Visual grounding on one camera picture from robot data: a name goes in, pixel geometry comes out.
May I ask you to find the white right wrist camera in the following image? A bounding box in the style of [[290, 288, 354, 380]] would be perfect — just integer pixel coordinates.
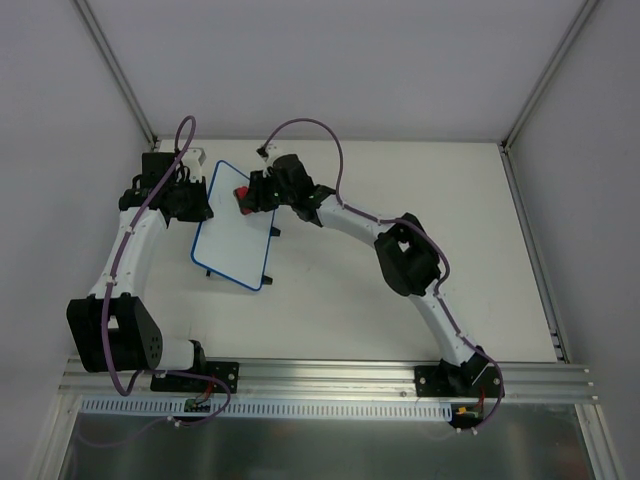
[[256, 143, 285, 175]]

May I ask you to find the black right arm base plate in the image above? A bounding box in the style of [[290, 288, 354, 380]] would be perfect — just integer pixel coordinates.
[[414, 365, 502, 399]]

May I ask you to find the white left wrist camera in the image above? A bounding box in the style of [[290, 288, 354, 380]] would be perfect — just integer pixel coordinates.
[[182, 148, 206, 183]]

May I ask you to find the red black whiteboard eraser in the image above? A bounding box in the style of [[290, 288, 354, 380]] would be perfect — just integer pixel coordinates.
[[234, 186, 249, 206]]

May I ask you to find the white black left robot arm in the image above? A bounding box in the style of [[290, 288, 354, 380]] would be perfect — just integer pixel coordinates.
[[66, 148, 213, 391]]

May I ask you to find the left aluminium frame post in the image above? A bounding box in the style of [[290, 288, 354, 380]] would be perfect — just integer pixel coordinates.
[[70, 0, 158, 148]]

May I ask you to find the white slotted cable duct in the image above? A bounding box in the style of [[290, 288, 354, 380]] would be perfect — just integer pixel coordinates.
[[80, 395, 453, 422]]

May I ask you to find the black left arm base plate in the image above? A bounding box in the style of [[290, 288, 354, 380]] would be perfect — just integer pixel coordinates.
[[150, 360, 240, 395]]

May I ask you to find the aluminium mounting rail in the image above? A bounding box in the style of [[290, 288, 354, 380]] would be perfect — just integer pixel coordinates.
[[57, 353, 599, 401]]

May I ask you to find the right aluminium frame post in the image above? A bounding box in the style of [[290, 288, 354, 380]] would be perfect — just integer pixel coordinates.
[[501, 0, 601, 151]]

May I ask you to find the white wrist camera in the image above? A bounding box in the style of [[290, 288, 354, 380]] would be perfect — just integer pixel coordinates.
[[256, 143, 285, 175], [182, 148, 206, 183]]

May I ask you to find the blue framed whiteboard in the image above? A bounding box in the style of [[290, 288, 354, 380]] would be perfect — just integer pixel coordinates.
[[191, 160, 275, 292]]

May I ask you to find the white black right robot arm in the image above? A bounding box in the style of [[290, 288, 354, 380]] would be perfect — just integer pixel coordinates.
[[236, 147, 490, 397]]

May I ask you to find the aluminium frame post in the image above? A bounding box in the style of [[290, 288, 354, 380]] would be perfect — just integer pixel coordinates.
[[70, 0, 158, 148], [501, 0, 601, 151]]

